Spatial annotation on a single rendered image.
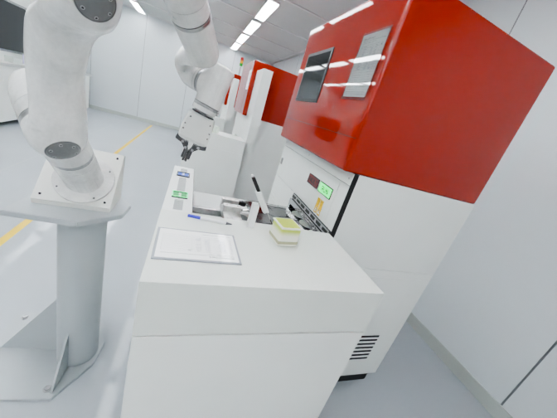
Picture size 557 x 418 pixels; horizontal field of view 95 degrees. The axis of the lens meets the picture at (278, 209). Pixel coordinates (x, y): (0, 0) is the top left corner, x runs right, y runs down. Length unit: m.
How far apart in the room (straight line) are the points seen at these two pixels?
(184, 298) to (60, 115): 0.49
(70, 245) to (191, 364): 0.70
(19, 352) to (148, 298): 1.23
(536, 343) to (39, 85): 2.46
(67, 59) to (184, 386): 0.78
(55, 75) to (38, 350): 1.35
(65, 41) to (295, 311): 0.74
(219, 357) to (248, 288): 0.22
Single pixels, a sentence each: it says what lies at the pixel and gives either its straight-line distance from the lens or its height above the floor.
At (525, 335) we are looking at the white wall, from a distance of 2.29.
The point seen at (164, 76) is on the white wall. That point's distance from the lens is 8.96.
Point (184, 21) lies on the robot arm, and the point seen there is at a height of 1.46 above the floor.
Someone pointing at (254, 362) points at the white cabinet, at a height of 0.72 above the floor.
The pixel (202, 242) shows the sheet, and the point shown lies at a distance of 0.72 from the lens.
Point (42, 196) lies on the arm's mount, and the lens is 1.20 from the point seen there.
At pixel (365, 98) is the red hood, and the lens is 0.99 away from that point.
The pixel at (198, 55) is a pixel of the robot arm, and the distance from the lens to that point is 0.78.
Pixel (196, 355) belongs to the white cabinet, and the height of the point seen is 0.75.
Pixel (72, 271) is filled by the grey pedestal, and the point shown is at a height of 0.55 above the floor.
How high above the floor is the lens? 1.33
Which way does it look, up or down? 19 degrees down
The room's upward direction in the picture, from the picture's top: 18 degrees clockwise
